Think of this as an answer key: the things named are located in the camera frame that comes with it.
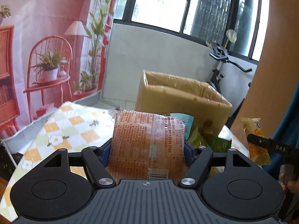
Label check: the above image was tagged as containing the yellow snack bag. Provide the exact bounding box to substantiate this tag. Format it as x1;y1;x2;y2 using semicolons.
240;117;272;166

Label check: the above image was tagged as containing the orange printed snack packet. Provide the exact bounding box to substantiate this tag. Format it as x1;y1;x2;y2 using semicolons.
107;110;187;181

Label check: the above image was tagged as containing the person's hand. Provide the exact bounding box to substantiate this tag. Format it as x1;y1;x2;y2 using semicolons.
279;164;298;195

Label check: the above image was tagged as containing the blue fabric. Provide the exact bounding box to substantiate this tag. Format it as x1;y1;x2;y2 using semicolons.
263;85;299;180

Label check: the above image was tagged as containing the checkered floral tablecloth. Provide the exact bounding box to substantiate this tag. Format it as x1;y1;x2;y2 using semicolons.
0;101;250;222

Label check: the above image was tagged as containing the green snack bag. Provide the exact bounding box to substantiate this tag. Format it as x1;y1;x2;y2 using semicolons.
187;126;232;153

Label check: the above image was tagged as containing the brown cardboard box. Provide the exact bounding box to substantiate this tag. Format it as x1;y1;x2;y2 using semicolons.
135;71;233;136

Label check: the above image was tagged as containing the black exercise bike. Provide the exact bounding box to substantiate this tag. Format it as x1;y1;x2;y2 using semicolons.
205;40;253;94

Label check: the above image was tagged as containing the black framed window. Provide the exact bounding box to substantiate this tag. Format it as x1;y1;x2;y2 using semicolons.
114;0;270;62

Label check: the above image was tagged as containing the pink room-print wall tapestry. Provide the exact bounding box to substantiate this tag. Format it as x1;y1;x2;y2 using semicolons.
1;0;116;139

